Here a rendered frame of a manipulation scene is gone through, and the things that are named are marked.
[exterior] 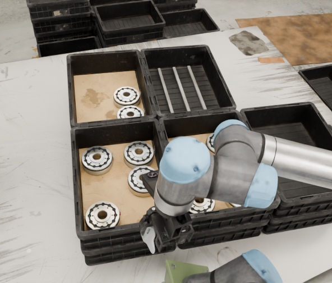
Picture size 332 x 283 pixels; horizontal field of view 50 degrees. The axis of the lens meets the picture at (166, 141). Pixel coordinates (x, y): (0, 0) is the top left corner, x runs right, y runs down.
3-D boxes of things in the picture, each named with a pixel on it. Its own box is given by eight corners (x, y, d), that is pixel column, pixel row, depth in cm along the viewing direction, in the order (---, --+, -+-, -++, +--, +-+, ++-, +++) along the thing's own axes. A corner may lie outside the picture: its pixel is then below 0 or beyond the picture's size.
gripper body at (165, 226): (157, 254, 73) (164, 229, 64) (143, 217, 78) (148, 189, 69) (190, 242, 76) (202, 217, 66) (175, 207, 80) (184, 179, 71)
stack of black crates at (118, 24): (150, 54, 276) (151, -1, 242) (162, 78, 259) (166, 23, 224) (98, 62, 266) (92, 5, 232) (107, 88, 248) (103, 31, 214)
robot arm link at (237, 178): (271, 147, 65) (212, 136, 65) (284, 182, 55) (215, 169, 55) (258, 182, 69) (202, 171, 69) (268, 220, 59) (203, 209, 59)
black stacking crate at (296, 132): (352, 208, 121) (369, 190, 112) (271, 222, 115) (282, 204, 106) (300, 122, 145) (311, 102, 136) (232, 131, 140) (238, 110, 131)
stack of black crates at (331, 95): (355, 127, 240) (373, 102, 222) (318, 136, 232) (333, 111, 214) (321, 88, 263) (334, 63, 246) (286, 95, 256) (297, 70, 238)
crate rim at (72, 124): (157, 122, 127) (157, 117, 125) (70, 131, 121) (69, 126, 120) (139, 53, 152) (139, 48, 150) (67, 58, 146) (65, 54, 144)
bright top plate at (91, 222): (123, 226, 106) (123, 226, 105) (89, 236, 103) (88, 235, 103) (115, 198, 112) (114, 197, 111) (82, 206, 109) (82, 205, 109)
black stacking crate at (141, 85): (155, 138, 134) (157, 118, 126) (74, 148, 129) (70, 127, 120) (138, 71, 159) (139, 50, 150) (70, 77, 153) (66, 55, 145)
